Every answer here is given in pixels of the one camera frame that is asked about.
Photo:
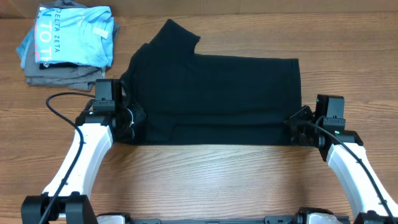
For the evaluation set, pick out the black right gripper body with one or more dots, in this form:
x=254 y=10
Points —
x=298 y=120

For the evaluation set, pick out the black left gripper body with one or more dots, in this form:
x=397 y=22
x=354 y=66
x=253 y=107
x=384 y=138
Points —
x=134 y=114

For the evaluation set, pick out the black t-shirt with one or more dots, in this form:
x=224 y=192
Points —
x=189 y=98

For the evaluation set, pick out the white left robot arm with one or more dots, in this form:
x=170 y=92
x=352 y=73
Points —
x=111 y=115

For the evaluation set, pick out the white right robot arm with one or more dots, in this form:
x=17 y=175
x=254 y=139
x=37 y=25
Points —
x=345 y=154

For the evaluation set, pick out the light blue folded t-shirt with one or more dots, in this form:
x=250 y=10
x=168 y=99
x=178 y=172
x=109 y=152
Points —
x=82 y=36

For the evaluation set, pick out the black folded shirt in stack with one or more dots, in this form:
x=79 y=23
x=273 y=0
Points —
x=43 y=66

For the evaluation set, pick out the blue folded shirt under stack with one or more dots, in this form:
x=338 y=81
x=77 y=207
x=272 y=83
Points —
x=24 y=46

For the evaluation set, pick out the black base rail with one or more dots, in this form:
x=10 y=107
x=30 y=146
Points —
x=266 y=220

